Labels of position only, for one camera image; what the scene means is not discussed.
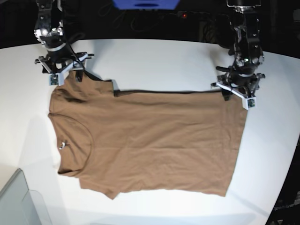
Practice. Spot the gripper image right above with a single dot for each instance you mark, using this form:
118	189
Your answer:
238	85

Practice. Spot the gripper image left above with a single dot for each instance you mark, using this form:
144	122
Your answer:
62	60

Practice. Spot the brown t-shirt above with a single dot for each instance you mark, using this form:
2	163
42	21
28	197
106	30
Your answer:
123	141

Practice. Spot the blue box at top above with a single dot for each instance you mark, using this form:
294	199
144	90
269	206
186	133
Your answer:
146	4

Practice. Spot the black power strip red light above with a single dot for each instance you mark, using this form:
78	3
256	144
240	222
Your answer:
202	16

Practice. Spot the translucent plastic bin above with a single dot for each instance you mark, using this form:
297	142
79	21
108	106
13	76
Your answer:
21	206

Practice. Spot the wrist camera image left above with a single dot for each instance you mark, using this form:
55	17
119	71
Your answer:
56	79

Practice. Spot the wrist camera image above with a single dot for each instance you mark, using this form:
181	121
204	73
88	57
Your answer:
249	103
56	79

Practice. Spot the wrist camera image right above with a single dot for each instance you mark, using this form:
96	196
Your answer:
249	103

